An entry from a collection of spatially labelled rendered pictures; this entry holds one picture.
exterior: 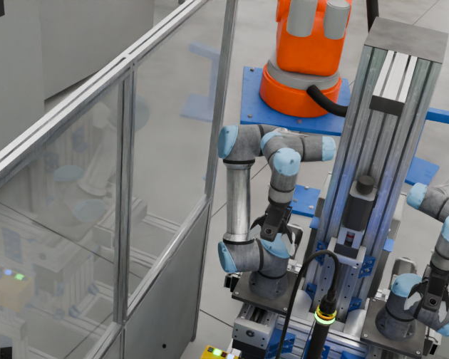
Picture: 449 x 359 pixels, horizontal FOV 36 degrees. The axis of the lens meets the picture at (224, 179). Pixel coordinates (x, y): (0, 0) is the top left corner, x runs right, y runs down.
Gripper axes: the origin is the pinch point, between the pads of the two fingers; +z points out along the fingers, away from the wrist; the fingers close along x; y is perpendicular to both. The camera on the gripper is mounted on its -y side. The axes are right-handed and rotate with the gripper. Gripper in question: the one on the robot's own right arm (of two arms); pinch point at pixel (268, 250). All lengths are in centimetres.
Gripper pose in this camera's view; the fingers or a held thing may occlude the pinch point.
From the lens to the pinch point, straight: 220.2
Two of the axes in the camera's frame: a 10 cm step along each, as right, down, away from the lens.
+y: 3.6, -5.2, 7.7
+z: -1.1, 8.0, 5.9
